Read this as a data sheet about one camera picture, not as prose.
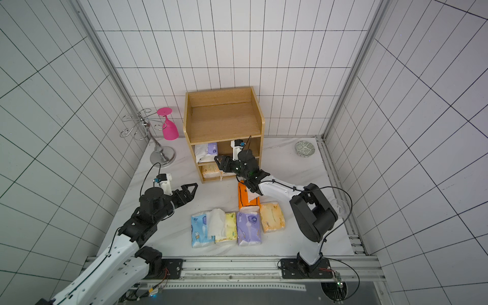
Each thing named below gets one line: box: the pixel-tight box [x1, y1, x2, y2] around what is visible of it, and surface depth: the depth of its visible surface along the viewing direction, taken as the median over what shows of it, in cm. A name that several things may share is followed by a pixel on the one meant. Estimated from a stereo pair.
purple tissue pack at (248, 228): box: [236, 211, 262, 246], surface depth 80 cm
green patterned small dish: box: [294, 140, 316, 158], surface depth 112 cm
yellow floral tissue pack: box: [215, 212, 238, 243], surface depth 81 cm
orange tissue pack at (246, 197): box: [237, 180, 260, 210], surface depth 87 cm
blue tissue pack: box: [190, 213, 217, 248], surface depth 80 cm
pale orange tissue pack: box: [259, 201, 286, 234], surface depth 84 cm
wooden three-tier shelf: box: [183, 86, 266, 184], surface depth 86 cm
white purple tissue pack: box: [194, 142, 218, 164], surface depth 85 cm
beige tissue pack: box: [198, 161, 222, 182], surface depth 97 cm
